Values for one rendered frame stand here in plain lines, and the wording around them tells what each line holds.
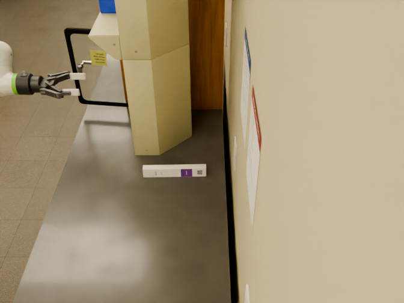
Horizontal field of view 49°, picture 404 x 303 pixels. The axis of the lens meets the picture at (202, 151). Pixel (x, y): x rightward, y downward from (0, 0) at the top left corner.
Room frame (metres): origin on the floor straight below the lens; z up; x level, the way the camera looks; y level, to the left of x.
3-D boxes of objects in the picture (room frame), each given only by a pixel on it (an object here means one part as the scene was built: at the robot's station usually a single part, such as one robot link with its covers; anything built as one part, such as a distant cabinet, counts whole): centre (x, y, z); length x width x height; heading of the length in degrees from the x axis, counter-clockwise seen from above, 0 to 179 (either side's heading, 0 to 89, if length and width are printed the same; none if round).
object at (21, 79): (1.68, 0.76, 1.23); 0.09 x 0.06 x 0.12; 0
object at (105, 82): (1.87, 0.46, 1.19); 0.30 x 0.01 x 0.40; 82
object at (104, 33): (1.69, 0.35, 1.46); 0.32 x 0.12 x 0.10; 179
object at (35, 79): (1.68, 0.68, 1.23); 0.09 x 0.08 x 0.07; 90
